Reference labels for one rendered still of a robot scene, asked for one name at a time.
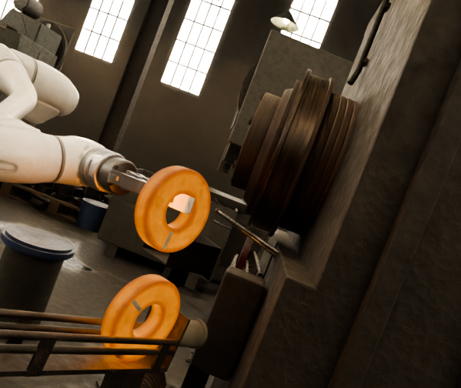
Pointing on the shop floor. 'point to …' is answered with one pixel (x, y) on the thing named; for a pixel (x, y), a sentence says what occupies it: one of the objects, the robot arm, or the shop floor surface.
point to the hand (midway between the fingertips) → (177, 200)
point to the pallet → (72, 198)
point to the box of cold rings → (117, 235)
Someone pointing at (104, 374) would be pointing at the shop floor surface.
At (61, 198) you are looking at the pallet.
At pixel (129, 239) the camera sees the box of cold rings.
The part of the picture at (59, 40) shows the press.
